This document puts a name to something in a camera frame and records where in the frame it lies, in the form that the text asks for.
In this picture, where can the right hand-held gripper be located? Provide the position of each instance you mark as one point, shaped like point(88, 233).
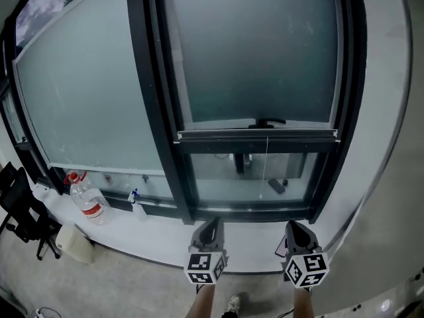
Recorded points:
point(306, 270)

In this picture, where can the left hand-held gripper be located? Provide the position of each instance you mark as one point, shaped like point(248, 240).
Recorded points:
point(202, 267)

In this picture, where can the black framed window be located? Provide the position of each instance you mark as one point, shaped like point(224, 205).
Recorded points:
point(149, 78)

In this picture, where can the dark mesh window screen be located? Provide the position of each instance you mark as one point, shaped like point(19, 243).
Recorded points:
point(255, 61)

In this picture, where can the person's right forearm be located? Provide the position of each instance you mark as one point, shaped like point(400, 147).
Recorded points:
point(303, 303)

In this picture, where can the person's left forearm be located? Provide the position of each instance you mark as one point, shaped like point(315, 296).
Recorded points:
point(202, 301)

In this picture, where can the white window sill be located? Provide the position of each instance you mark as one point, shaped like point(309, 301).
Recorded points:
point(159, 240)

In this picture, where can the dark smartphone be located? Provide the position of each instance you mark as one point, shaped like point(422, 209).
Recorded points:
point(281, 246)

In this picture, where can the black flat device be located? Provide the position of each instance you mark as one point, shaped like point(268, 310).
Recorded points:
point(276, 185)

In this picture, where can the clear spray bottle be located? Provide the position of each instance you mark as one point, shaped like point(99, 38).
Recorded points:
point(139, 209)

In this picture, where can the person's white shoe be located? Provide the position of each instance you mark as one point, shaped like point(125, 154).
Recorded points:
point(234, 304)

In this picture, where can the large clear water bottle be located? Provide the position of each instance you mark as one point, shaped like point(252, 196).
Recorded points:
point(89, 199)

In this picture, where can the white plastic bin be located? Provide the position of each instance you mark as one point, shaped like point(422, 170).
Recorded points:
point(74, 243)

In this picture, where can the black office chair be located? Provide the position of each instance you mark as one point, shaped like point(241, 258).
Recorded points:
point(23, 210)

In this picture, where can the white power strip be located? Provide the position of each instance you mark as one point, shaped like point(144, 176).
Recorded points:
point(38, 313)

